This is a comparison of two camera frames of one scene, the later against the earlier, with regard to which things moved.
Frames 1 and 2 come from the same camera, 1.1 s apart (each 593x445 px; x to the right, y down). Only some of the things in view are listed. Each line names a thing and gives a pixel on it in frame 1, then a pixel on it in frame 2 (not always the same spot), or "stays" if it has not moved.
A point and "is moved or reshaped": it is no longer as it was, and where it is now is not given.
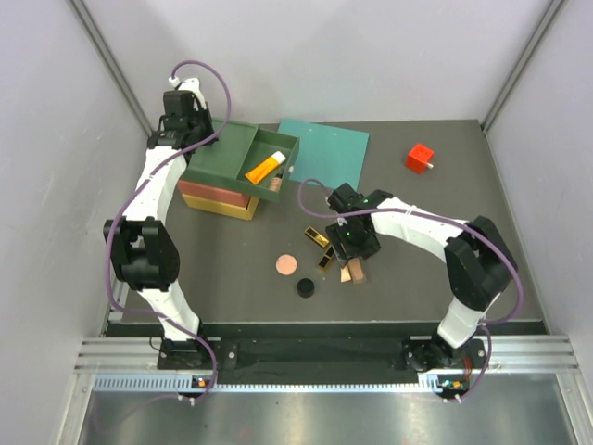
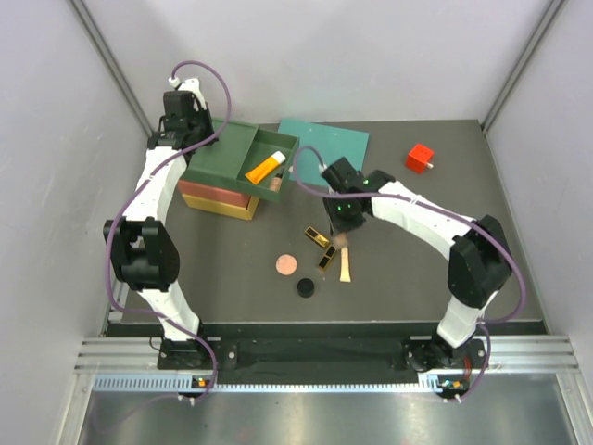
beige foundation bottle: (355, 266) is moved or reshaped
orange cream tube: (265, 168) stays
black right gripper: (336, 235) -> (339, 224)
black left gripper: (206, 116) stays
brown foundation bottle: (275, 184) stays
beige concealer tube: (345, 274) stays
